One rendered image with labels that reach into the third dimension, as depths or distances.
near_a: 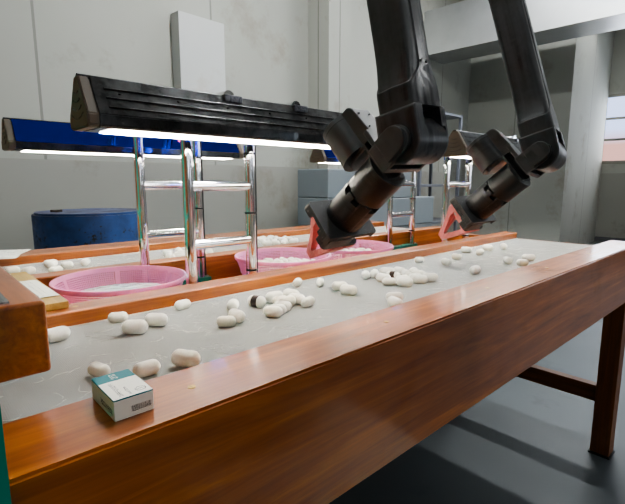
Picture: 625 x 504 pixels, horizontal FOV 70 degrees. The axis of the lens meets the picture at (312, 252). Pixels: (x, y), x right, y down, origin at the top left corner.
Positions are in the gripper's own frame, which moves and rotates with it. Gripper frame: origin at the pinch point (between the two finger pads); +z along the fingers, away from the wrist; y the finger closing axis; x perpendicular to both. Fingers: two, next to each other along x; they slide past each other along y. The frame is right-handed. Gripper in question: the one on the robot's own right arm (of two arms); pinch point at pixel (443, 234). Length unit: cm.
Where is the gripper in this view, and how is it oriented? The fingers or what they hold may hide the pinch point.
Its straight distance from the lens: 98.5
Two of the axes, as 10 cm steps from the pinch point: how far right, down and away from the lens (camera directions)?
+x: 4.4, 8.3, -3.4
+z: -5.2, 5.5, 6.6
